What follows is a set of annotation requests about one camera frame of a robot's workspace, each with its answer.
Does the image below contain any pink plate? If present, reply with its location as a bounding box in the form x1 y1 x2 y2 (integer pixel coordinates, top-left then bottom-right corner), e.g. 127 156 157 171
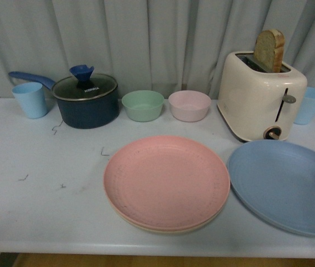
103 135 231 226

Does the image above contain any green bowl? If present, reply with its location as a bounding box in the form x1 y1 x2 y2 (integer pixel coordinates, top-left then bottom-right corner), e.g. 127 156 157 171
122 90 164 122

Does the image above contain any pink bowl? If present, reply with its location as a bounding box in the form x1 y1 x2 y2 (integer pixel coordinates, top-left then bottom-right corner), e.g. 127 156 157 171
168 90 212 122

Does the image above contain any dark blue saucepan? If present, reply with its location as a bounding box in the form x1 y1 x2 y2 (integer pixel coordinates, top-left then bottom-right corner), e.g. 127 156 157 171
8 71 119 129

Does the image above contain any grey curtain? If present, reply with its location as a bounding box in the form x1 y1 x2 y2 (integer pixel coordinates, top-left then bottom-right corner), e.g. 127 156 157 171
0 1 315 98

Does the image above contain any glass pot lid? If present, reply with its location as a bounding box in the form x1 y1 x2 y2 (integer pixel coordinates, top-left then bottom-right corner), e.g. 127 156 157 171
52 65 118 101

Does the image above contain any cream plate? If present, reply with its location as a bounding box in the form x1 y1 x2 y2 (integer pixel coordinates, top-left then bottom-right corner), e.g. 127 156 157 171
106 192 226 233

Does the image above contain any cream toaster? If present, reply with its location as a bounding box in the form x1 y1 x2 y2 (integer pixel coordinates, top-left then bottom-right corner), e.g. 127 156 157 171
217 51 307 141

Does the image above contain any light blue cup left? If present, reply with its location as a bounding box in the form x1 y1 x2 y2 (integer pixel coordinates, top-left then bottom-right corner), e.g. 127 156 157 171
12 82 48 119

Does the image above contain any light blue cup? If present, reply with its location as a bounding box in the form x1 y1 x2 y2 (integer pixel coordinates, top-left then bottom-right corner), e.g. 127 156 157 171
294 87 315 125
12 82 48 119

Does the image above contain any bread slice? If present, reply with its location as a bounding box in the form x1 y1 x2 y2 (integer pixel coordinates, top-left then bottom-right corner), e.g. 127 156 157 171
253 29 285 73

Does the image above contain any blue plate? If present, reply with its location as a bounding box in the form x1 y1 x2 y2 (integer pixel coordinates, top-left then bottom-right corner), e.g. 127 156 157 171
227 140 315 236

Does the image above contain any light blue cup right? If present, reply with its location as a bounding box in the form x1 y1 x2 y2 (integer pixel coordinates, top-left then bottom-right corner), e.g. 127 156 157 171
294 87 315 125

